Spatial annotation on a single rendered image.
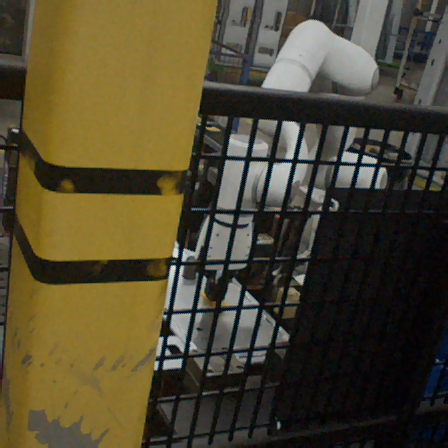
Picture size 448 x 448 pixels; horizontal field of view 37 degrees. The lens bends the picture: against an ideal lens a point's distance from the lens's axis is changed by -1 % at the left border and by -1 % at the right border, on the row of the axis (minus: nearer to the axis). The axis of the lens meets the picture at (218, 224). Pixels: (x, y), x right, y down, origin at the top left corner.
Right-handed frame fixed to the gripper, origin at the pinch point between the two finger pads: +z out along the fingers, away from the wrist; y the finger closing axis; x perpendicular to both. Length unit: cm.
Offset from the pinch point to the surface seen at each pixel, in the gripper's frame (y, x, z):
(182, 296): 5.2, -3.9, 3.6
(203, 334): 7.0, 10.8, 3.6
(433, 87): -380, -345, 3
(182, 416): 22.5, 36.2, 0.5
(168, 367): 17.7, 19.9, 3.6
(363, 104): 22, 57, -51
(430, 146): -399, -347, 57
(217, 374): 14.8, 31.0, -2.3
